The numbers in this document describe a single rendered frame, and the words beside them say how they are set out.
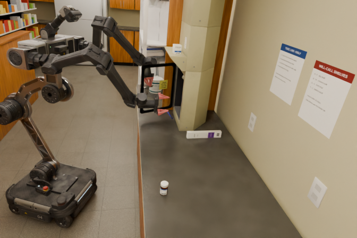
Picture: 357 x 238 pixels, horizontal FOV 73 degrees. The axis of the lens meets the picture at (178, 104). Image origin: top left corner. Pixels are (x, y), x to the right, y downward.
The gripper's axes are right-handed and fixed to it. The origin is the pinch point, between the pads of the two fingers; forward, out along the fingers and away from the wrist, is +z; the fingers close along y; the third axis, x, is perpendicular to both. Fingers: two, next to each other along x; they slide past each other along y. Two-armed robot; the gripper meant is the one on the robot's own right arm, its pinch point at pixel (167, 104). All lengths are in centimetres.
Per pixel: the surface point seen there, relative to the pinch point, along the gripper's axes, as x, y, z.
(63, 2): 495, 30, -183
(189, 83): 9.4, 12.1, 15.6
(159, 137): 0.9, -26.5, -3.9
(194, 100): 9.5, -1.2, 20.6
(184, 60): 9.3, 27.8, 10.3
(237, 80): 19, 12, 55
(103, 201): 36, -120, -49
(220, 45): 47, 32, 48
